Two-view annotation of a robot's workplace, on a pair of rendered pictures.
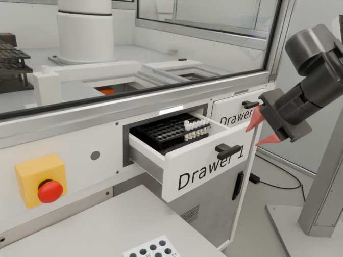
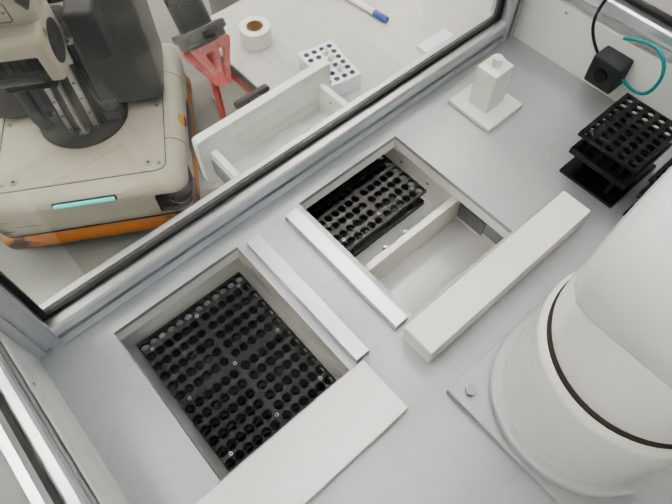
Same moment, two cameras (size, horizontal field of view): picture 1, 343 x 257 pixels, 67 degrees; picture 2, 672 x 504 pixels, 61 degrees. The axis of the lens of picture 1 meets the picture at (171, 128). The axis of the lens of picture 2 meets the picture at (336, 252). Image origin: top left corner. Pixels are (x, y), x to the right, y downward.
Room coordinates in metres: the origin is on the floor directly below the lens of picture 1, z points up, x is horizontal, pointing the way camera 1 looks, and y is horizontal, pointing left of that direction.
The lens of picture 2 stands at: (1.23, 0.07, 1.65)
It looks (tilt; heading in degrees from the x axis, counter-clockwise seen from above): 60 degrees down; 184
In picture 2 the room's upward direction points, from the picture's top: 1 degrees counter-clockwise
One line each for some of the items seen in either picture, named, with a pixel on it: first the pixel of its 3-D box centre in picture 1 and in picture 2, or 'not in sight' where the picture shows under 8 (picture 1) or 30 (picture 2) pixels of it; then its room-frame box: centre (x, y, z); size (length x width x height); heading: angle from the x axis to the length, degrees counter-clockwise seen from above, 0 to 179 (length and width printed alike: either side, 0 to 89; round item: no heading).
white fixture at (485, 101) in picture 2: not in sight; (491, 82); (0.52, 0.27, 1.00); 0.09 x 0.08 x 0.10; 44
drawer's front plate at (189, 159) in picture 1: (213, 156); not in sight; (0.51, -0.10, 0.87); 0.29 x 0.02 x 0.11; 134
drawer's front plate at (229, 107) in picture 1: (240, 110); not in sight; (0.83, -0.23, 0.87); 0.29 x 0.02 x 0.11; 134
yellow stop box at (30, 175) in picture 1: (43, 180); not in sight; (0.37, 0.22, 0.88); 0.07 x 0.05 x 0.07; 134
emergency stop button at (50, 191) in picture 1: (49, 190); not in sight; (0.35, 0.20, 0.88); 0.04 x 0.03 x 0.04; 134
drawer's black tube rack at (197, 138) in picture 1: (158, 126); (340, 189); (0.65, 0.04, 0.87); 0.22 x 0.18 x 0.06; 44
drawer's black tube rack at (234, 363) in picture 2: not in sight; (238, 370); (0.97, -0.09, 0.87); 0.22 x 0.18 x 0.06; 44
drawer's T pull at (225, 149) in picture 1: (225, 150); not in sight; (0.49, -0.12, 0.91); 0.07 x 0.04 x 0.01; 134
